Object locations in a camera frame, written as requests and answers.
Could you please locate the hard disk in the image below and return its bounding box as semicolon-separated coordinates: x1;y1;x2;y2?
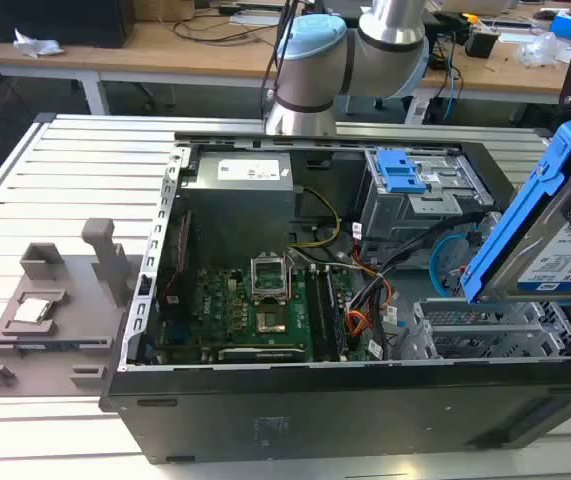
462;110;571;306

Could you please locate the metal disk bay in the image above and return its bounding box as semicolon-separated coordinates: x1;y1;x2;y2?
404;298;571;362

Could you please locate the black RAM slot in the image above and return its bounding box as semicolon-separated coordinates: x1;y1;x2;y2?
307;269;330;362

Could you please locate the blue box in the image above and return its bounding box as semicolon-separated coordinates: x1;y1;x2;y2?
549;11;571;42

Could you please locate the clear plastic bag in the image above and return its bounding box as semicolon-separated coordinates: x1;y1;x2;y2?
516;31;562;69

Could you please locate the black and yellow device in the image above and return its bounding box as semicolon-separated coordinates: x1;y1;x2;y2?
464;14;499;59

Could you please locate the metal drive cage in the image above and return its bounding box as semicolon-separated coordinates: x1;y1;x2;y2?
357;148;495;242

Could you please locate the blue drive latch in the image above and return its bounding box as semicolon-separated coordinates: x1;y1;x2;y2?
374;149;427;194

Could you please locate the black RAM stick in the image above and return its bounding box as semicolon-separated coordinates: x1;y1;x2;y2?
325;272;349;359

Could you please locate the metal socket cover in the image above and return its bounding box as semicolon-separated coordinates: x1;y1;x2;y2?
249;255;289;306

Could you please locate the CPU socket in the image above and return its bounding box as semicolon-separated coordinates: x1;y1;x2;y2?
254;304;290;336

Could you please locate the grey power supply unit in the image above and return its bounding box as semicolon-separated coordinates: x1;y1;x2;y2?
180;152;297;251

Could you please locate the black open PC case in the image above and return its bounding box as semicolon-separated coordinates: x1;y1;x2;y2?
98;130;571;466

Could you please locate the green motherboard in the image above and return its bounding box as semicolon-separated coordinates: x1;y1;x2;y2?
157;259;351;364

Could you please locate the wooden desk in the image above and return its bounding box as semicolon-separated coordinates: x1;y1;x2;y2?
0;0;571;107

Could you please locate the black box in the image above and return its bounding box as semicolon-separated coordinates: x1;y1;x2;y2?
0;0;136;50

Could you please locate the white crumpled paper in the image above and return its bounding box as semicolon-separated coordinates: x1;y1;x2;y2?
12;27;64;59

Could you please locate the grey parts rack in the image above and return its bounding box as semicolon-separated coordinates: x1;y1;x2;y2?
0;218;144;399

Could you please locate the silver CPU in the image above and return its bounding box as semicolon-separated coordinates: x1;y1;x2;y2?
14;298;49;324

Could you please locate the blue hanging cable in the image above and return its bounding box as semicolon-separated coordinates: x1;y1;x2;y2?
442;42;464;121

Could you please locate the blue disk wire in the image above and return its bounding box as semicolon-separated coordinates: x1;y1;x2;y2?
428;232;472;302

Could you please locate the black disk wire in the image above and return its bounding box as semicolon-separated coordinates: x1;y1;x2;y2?
378;212;492;277

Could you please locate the yellow power wire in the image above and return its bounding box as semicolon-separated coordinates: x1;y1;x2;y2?
289;185;342;249

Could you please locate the orange wire bundle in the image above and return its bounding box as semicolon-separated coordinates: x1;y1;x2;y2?
345;278;394;337

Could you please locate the black desk cable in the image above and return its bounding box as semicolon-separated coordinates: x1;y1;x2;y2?
172;4;287;44

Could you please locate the red wire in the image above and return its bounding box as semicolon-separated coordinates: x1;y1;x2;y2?
161;209;192;302

